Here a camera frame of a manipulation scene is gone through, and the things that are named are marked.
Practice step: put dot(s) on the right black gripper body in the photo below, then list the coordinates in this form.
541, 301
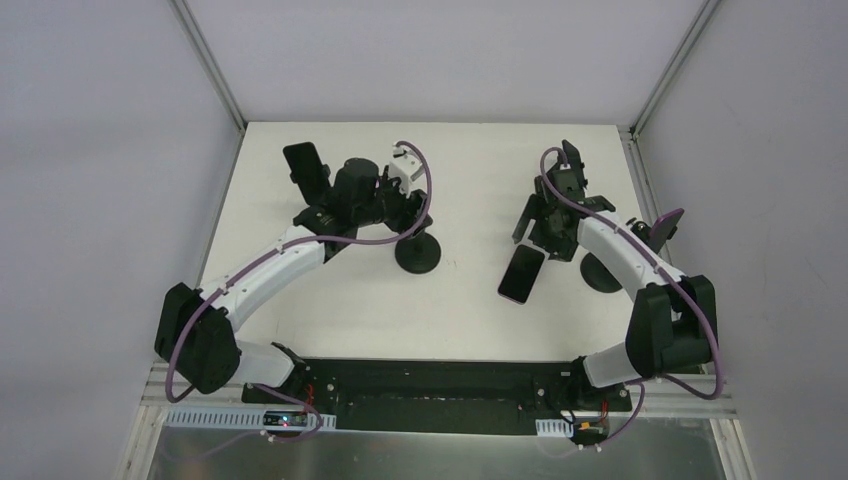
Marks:
539, 229

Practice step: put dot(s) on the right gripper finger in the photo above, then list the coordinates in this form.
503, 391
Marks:
597, 204
529, 213

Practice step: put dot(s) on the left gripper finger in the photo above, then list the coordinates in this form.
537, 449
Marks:
415, 204
413, 227

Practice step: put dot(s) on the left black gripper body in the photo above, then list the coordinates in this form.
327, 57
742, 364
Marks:
389, 201

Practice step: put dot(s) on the black round-base phone stand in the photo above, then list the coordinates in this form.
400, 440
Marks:
418, 254

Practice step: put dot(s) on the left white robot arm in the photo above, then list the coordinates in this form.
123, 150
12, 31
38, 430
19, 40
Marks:
198, 325

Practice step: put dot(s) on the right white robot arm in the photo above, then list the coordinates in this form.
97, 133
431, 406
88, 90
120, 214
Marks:
673, 322

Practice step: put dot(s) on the black folding phone stand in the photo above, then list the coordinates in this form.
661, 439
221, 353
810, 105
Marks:
541, 189

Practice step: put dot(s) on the right black round-base stand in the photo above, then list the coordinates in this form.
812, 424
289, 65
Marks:
620, 257

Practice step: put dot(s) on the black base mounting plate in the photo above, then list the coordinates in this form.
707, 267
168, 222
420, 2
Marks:
488, 398

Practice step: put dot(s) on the right white cable duct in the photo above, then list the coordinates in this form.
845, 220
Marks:
554, 428

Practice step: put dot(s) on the white cable duct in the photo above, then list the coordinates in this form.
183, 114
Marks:
231, 418
554, 428

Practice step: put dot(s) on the left white cable duct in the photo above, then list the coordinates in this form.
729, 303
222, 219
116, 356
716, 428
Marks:
231, 418

